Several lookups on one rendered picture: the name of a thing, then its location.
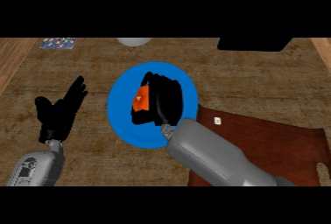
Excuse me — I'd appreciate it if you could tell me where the blue plate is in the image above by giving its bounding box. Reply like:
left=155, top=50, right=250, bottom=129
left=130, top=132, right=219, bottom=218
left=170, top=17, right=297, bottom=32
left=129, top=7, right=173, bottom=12
left=107, top=60, right=201, bottom=150

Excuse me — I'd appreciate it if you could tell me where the black appliance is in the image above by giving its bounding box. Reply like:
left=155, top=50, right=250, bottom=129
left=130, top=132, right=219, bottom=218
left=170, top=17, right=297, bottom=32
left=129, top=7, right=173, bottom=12
left=216, top=38, right=296, bottom=53

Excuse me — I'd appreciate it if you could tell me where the dark brown wooden tray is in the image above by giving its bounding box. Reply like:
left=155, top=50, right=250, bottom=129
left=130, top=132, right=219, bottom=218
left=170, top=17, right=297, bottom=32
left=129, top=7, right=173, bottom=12
left=188, top=105, right=331, bottom=187

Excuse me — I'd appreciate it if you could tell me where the colourful patterned mat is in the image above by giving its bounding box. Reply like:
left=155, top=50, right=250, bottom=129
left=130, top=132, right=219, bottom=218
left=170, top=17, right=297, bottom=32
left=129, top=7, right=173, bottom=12
left=39, top=38, right=79, bottom=50

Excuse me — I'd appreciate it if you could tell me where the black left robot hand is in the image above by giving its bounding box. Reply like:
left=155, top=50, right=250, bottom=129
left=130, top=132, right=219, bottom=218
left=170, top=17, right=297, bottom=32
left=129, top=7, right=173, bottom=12
left=34, top=75, right=89, bottom=144

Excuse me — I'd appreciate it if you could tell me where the orange squash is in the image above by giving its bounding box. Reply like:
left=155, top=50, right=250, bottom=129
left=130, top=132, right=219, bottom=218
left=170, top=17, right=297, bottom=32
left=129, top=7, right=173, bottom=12
left=132, top=85, right=151, bottom=113

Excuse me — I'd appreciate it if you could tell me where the white round bowl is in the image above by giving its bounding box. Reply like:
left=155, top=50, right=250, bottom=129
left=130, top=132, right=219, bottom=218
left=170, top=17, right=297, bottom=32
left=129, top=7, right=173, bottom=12
left=116, top=38, right=154, bottom=47

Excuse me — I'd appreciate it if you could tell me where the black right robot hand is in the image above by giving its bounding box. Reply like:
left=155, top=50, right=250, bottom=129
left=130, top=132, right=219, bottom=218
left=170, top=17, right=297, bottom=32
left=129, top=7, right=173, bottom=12
left=129, top=71, right=184, bottom=127

